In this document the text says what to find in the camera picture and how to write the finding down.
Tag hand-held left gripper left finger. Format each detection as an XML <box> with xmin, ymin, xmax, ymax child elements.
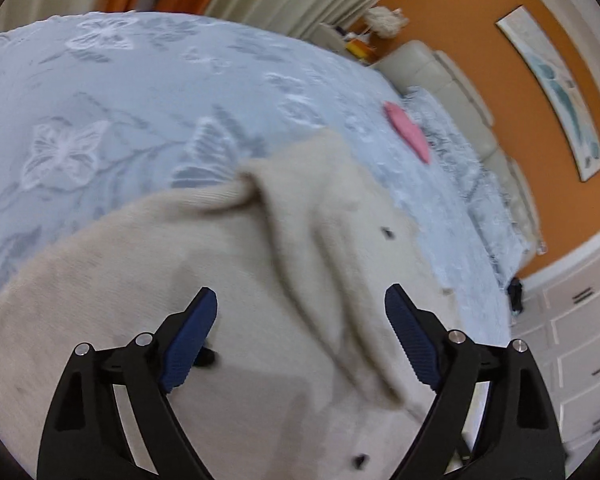
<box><xmin>36</xmin><ymin>286</ymin><xmax>219</xmax><ymax>480</ymax></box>

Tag small black object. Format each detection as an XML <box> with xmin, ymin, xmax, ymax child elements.
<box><xmin>507</xmin><ymin>277</ymin><xmax>525</xmax><ymax>317</ymax></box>

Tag framed wall picture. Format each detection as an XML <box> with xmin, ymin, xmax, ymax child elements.
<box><xmin>496</xmin><ymin>5</ymin><xmax>600</xmax><ymax>183</ymax></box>

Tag cream padded headboard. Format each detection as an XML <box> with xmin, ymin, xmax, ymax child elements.
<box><xmin>372</xmin><ymin>40</ymin><xmax>548</xmax><ymax>256</ymax></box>

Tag beige knit cardigan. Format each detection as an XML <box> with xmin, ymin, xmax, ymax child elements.
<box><xmin>0</xmin><ymin>130</ymin><xmax>512</xmax><ymax>480</ymax></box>

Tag pink folded cloth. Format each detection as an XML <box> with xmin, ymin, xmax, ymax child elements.
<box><xmin>383</xmin><ymin>101</ymin><xmax>432</xmax><ymax>165</ymax></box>

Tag grey butterfly print blanket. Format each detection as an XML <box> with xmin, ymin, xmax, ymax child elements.
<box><xmin>0</xmin><ymin>11</ymin><xmax>512</xmax><ymax>341</ymax></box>

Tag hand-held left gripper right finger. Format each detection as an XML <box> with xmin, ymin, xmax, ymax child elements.
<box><xmin>384</xmin><ymin>283</ymin><xmax>567</xmax><ymax>480</ymax></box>

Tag white panelled wardrobe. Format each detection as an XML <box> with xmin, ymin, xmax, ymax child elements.
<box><xmin>509</xmin><ymin>240</ymin><xmax>600</xmax><ymax>466</ymax></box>

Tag orange yellow box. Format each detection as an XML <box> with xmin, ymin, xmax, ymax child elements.
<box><xmin>346</xmin><ymin>40</ymin><xmax>376</xmax><ymax>61</ymax></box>

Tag white plush toy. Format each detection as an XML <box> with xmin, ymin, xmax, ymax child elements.
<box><xmin>365</xmin><ymin>6</ymin><xmax>410</xmax><ymax>40</ymax></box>

